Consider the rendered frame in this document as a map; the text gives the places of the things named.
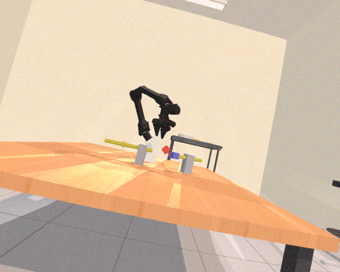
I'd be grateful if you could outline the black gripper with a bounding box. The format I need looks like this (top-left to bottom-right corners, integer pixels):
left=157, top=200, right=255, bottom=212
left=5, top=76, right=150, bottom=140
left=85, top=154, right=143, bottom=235
left=152, top=113, right=171, bottom=139

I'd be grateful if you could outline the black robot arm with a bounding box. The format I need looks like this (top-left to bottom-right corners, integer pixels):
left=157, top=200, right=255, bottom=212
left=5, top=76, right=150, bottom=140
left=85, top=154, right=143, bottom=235
left=129, top=86, right=181, bottom=142

